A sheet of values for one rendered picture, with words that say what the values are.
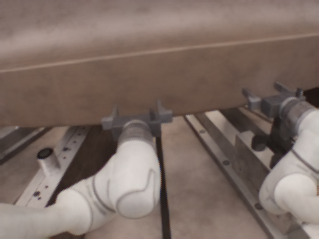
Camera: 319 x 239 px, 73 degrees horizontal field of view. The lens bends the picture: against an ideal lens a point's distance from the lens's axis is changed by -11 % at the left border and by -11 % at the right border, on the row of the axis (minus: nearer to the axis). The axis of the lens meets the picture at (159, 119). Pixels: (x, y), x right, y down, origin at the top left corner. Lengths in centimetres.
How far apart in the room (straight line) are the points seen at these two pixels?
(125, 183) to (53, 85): 58
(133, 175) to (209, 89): 54
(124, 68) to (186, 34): 26
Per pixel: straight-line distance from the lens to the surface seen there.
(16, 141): 211
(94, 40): 92
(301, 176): 61
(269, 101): 73
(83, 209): 52
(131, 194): 43
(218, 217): 126
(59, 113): 98
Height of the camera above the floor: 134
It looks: 32 degrees down
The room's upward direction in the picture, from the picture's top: 6 degrees counter-clockwise
